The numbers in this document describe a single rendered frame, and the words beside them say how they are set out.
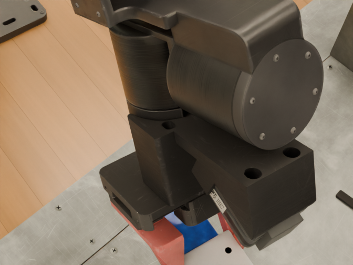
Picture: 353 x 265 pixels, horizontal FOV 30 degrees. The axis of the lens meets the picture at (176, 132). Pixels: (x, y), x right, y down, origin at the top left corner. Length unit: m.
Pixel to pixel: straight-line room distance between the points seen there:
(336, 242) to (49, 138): 0.31
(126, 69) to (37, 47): 0.41
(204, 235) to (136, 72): 0.17
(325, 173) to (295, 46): 0.41
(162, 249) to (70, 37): 0.42
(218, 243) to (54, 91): 0.32
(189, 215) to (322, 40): 0.46
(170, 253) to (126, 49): 0.14
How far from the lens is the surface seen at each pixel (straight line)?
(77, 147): 0.70
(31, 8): 0.81
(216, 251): 0.49
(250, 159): 0.34
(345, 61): 0.81
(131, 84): 0.38
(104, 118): 0.72
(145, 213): 0.40
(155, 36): 0.36
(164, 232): 0.42
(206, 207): 0.42
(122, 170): 0.44
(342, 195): 0.71
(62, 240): 0.65
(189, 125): 0.37
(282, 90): 0.32
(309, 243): 0.68
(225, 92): 0.31
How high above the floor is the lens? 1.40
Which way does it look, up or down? 57 degrees down
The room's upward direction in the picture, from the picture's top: 10 degrees clockwise
